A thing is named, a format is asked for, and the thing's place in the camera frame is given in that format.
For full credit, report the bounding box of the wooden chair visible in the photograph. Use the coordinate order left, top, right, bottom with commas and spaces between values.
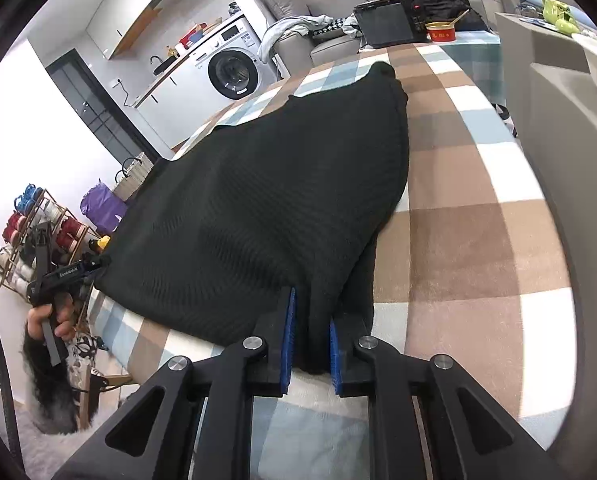
71, 347, 135, 432

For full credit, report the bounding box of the light blue clothing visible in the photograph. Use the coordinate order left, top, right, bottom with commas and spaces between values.
257, 16, 330, 61

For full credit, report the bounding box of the black framed door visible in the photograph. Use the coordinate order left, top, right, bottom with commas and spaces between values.
46, 50, 165, 162

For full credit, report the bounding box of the white wall cabinet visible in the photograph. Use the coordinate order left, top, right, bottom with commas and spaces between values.
85, 0, 173, 59

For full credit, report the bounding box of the person's left hand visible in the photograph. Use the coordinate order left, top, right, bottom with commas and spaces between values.
26, 292, 77, 344

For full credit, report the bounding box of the person's left forearm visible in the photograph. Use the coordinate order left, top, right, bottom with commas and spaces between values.
21, 327, 80, 436

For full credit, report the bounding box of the purple bag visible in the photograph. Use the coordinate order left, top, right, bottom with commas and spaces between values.
81, 182, 129, 235

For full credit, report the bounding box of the checkered blanket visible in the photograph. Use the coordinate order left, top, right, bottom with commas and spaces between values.
87, 40, 582, 480

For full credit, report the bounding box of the black knit sweater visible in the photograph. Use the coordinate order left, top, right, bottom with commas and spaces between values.
94, 61, 410, 376

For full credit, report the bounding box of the wooden shoe rack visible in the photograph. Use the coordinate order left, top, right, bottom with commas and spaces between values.
0, 185, 102, 307

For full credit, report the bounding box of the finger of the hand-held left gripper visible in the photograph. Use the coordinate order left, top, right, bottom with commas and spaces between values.
81, 254, 111, 275

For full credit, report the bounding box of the red cup with chopsticks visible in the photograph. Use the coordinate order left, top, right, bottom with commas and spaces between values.
425, 21, 458, 44

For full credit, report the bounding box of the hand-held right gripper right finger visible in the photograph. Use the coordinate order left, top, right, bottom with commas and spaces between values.
329, 312, 554, 480

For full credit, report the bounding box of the black countertop appliance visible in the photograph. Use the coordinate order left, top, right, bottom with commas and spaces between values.
353, 0, 430, 49

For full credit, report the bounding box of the houndstooth cushion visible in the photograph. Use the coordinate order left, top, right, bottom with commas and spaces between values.
311, 17, 350, 42

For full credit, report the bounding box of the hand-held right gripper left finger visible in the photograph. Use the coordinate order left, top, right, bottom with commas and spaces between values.
53, 287, 298, 480

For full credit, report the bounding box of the white washing machine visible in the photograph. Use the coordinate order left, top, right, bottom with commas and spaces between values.
186, 12, 279, 100

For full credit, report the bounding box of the green plush toy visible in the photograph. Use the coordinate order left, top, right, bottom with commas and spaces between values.
541, 0, 580, 36

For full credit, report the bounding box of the white base cabinet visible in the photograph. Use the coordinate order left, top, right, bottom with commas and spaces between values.
131, 52, 214, 109

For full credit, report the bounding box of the grey sofa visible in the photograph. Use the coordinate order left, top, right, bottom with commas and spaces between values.
258, 0, 367, 82

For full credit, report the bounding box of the woven basket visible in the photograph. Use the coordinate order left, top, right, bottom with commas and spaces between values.
111, 152, 156, 204

